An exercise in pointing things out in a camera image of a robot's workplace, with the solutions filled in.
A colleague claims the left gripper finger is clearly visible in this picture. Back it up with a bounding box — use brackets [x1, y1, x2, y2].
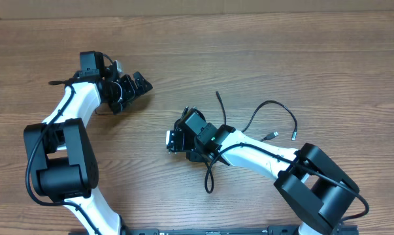
[133, 72, 153, 95]
[120, 74, 137, 101]

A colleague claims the black USB-A cable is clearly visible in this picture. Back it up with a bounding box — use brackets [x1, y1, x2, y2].
[260, 131, 280, 142]

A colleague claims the black USB-C cable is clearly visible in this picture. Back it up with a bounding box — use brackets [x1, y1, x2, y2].
[215, 91, 299, 142]

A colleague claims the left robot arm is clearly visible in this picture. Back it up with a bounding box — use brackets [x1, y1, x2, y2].
[24, 51, 153, 234]

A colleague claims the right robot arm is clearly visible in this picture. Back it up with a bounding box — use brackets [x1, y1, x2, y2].
[166, 108, 359, 234]

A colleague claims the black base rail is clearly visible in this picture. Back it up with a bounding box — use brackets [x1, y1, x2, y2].
[69, 224, 359, 235]

